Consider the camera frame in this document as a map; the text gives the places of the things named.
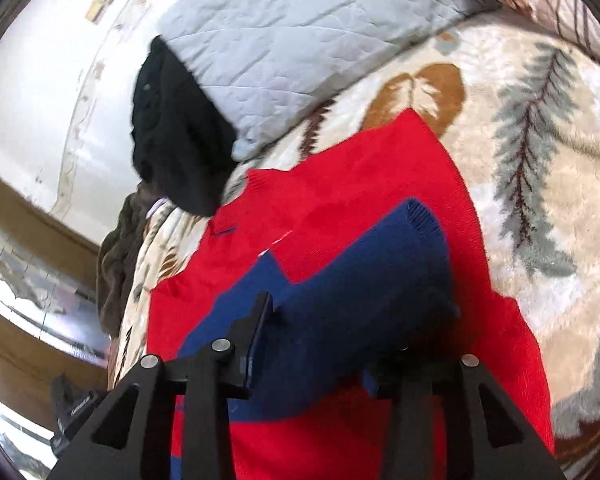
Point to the black garment pile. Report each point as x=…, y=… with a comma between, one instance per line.
x=182, y=143

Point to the light blue quilted pillow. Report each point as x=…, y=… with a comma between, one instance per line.
x=266, y=64

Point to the brown fleece blanket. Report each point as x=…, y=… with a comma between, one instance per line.
x=117, y=257

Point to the red and blue sweater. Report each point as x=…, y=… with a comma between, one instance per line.
x=366, y=244

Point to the leaf pattern plush blanket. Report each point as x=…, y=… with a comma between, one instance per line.
x=518, y=111

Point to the wooden door frame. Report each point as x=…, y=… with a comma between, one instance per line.
x=48, y=318

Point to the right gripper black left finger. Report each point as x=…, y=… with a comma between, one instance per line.
x=130, y=435

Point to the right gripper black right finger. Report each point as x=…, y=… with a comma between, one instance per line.
x=485, y=435

